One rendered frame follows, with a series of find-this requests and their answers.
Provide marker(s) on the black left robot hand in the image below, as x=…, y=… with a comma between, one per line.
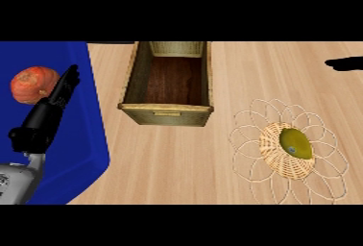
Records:
x=43, y=119

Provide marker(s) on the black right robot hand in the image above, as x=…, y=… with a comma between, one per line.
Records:
x=347, y=63

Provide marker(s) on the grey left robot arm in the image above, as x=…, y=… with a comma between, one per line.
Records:
x=17, y=182

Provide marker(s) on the blue placemat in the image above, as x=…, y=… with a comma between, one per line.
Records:
x=71, y=134

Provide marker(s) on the orange round fruit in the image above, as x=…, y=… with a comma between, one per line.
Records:
x=31, y=86

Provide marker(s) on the wooden drawer front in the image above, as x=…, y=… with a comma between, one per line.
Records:
x=165, y=114

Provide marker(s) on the green mango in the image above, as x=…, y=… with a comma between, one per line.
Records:
x=295, y=143

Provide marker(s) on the open wooden drawer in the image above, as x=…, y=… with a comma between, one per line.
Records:
x=172, y=80

